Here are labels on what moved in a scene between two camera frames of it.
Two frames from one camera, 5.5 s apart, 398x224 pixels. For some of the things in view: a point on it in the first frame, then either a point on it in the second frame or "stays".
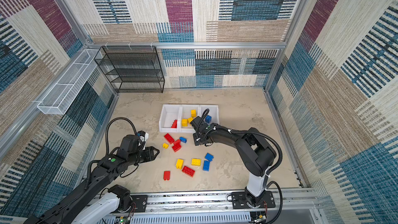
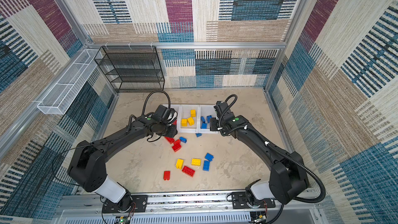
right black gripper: [196, 140] -> [213, 127]
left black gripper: [150, 151] -> [173, 132]
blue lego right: [209, 156] stays
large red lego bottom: [188, 171] stays
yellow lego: [184, 122] stays
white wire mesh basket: [57, 99] stays
